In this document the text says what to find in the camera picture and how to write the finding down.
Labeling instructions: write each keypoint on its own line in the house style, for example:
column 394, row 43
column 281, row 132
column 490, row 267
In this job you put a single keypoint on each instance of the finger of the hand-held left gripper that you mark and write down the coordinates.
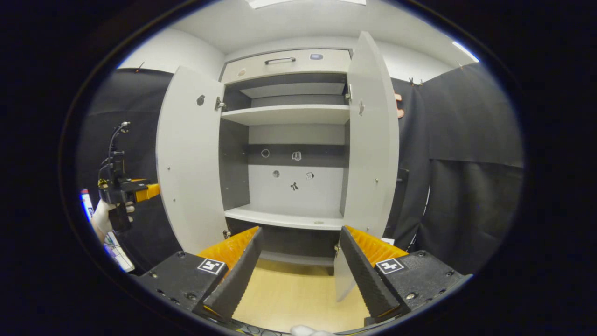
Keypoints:
column 148, row 192

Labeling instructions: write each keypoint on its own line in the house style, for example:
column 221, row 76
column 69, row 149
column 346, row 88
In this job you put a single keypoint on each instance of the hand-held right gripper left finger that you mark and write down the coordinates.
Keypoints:
column 235, row 280

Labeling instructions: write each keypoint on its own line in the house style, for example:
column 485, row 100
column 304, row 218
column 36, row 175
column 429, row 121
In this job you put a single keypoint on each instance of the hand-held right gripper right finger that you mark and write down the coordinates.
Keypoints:
column 366, row 280

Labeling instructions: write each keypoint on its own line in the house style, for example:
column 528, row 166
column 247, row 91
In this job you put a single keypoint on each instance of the grey cabinet door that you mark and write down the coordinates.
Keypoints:
column 191, row 163
column 373, row 140

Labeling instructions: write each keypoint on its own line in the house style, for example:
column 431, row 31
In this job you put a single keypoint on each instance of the white cabinet shelf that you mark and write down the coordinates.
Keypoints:
column 289, row 217
column 289, row 114

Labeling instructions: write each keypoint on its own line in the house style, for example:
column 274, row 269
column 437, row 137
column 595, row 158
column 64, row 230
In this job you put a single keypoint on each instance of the metal door hinge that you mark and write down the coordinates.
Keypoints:
column 219, row 103
column 348, row 95

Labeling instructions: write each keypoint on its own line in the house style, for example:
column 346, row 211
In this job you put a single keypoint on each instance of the grey cabinet drawer front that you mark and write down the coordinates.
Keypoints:
column 326, row 65

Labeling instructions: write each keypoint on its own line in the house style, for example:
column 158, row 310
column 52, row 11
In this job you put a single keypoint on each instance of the black backdrop cloth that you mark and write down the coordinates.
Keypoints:
column 466, row 177

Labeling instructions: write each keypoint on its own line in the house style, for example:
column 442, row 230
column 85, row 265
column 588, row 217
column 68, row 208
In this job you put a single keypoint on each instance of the large ceiling light panel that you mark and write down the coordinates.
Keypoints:
column 280, row 2

